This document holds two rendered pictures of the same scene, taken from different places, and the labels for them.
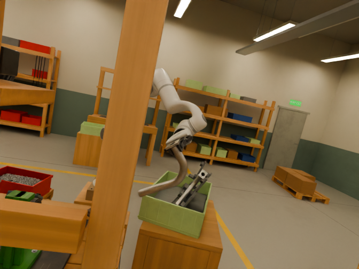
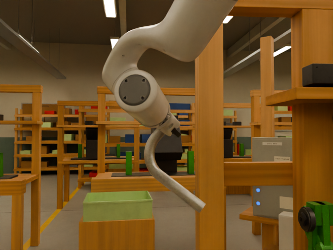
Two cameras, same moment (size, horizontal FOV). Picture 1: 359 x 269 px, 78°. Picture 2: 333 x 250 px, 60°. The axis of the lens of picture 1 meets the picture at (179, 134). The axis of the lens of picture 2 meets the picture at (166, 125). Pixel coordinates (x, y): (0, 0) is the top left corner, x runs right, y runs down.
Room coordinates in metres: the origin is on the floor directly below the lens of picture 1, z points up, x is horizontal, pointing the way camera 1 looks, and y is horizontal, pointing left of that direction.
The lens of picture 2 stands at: (1.66, 0.08, 1.39)
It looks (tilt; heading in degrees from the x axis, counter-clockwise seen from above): 2 degrees up; 185
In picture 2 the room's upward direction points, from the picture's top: straight up
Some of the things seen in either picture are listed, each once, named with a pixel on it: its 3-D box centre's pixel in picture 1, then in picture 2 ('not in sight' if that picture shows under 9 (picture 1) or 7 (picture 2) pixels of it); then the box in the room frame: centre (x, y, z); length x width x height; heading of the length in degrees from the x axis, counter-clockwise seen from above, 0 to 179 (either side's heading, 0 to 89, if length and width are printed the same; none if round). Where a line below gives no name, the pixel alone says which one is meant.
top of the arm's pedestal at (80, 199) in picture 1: (104, 196); not in sight; (1.47, 0.42, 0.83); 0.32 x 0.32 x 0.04; 10
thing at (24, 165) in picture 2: not in sight; (64, 141); (-7.78, -4.21, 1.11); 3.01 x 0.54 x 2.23; 103
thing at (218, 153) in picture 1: (217, 126); not in sight; (6.53, -1.03, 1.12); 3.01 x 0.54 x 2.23; 103
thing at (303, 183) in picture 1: (299, 182); not in sight; (5.56, -3.30, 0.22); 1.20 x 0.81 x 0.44; 8
